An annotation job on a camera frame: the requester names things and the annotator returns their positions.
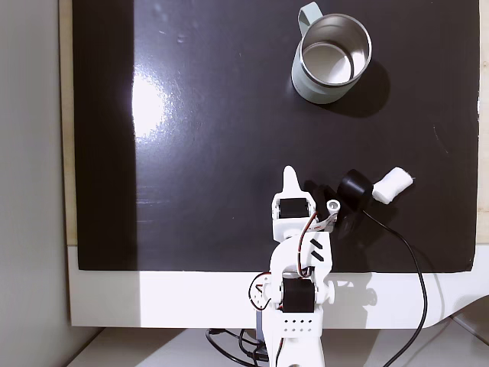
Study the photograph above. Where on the black table mat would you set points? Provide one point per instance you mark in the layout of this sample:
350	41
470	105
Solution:
229	172

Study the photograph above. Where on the pale green steel-lined mug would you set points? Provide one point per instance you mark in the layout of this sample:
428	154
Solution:
317	91

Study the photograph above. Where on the grey table clamp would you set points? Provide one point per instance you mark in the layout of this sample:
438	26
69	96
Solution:
260	325

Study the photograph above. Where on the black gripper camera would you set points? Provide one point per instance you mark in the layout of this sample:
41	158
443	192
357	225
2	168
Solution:
353	191

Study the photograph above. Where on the white gauze roll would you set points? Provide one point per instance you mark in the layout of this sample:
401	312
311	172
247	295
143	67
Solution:
393	185

